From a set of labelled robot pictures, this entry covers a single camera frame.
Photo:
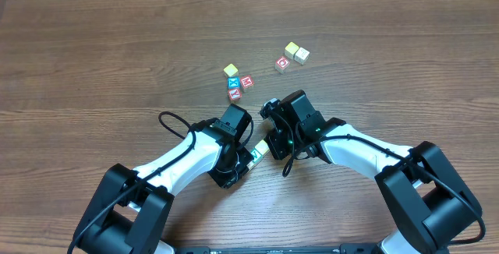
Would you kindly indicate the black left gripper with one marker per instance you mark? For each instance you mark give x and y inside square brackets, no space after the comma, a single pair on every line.
[242,160]

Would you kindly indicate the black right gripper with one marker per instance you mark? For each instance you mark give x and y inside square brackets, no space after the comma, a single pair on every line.
[277,145]

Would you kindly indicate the yellow wooden block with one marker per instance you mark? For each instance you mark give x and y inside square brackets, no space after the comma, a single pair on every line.
[230,71]
[290,50]
[262,147]

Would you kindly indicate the green V wooden block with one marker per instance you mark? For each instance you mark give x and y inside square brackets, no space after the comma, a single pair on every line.
[256,156]

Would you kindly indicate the sun picture wooden block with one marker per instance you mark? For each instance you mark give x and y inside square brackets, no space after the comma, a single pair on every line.
[251,165]

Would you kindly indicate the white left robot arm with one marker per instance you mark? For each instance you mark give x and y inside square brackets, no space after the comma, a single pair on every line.
[129,209]

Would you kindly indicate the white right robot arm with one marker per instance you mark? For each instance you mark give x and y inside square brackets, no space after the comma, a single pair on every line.
[432,207]

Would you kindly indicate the red Y wooden block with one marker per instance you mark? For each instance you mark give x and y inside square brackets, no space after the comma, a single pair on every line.
[234,95]

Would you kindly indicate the red M wooden block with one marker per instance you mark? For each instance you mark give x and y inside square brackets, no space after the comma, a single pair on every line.
[246,83]

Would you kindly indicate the blue X wooden block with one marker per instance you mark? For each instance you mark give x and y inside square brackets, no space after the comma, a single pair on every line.
[233,82]

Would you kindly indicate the red O wooden block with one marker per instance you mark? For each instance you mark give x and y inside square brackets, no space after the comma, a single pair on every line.
[282,64]

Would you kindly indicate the yellow top wooden block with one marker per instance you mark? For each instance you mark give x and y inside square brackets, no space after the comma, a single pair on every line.
[230,71]

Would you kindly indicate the plain white wooden block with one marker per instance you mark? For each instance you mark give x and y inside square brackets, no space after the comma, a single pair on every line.
[301,56]

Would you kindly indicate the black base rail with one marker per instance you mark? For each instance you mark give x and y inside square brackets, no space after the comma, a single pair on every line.
[345,248]

